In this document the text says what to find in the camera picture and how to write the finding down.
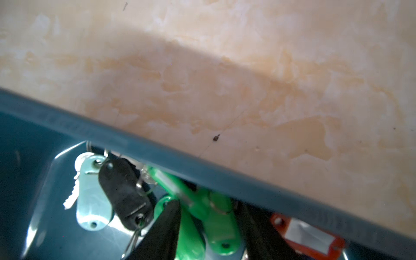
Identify teal plastic storage box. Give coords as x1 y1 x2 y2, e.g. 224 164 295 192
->
1 89 416 260

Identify red key tag with key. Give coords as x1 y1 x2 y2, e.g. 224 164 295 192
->
270 213 347 260

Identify light mint key tag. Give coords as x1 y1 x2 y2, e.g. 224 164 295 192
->
63 152 113 231

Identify green key tag with key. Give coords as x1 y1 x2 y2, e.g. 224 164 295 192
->
141 166 242 256

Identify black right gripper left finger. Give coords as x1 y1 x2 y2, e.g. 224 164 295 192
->
127 200 182 260

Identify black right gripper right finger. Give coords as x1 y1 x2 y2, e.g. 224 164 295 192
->
239 203 299 260

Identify black key tag with key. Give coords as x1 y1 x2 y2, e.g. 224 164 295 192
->
98 158 154 260

